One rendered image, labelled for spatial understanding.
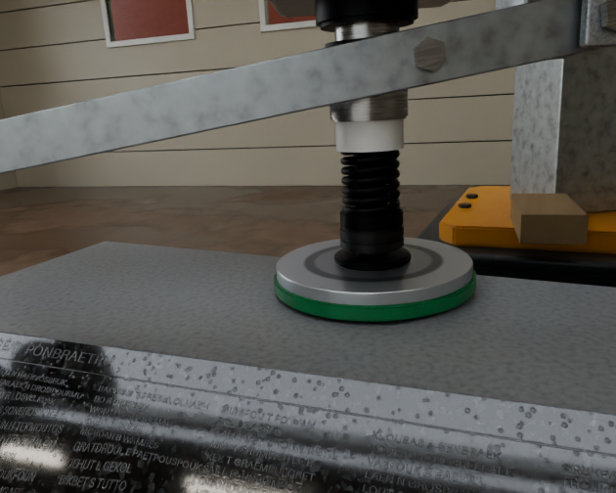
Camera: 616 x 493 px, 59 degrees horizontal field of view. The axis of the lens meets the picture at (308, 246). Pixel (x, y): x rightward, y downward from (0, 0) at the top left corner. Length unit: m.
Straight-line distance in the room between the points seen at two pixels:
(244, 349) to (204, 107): 0.23
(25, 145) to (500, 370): 0.48
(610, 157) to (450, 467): 0.91
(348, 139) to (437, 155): 6.01
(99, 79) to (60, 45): 0.75
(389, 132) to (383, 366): 0.23
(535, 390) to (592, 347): 0.09
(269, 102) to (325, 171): 6.33
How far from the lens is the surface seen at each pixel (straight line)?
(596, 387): 0.44
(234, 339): 0.50
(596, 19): 0.53
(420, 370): 0.43
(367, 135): 0.54
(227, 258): 0.76
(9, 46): 9.34
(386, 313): 0.50
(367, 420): 0.41
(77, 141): 0.57
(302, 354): 0.46
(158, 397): 0.48
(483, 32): 0.53
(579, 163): 1.19
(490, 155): 6.53
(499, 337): 0.50
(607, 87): 1.20
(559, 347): 0.49
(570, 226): 0.96
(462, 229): 1.08
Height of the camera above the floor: 1.03
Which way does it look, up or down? 15 degrees down
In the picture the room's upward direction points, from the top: 3 degrees counter-clockwise
